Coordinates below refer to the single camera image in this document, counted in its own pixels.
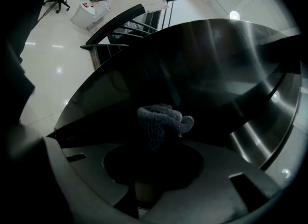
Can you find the person's black clothing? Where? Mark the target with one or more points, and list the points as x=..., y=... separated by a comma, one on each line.
x=19, y=78

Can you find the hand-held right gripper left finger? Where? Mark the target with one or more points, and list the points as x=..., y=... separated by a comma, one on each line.
x=91, y=170

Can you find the grey fuzzy cloth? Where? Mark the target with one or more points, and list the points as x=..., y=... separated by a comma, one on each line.
x=158, y=119

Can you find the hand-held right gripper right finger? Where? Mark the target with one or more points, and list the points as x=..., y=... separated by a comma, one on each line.
x=211, y=189

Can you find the white waste bin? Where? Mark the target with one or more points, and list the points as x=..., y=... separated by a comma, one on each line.
x=89, y=17

